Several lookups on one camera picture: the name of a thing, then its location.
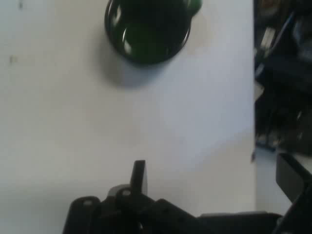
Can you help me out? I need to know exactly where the dark green enamel mug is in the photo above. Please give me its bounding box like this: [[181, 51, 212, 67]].
[[104, 0, 203, 65]]

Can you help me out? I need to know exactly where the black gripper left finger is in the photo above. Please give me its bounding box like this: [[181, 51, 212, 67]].
[[62, 159, 203, 234]]

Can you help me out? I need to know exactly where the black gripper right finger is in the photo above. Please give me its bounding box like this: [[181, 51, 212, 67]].
[[274, 152, 312, 234]]

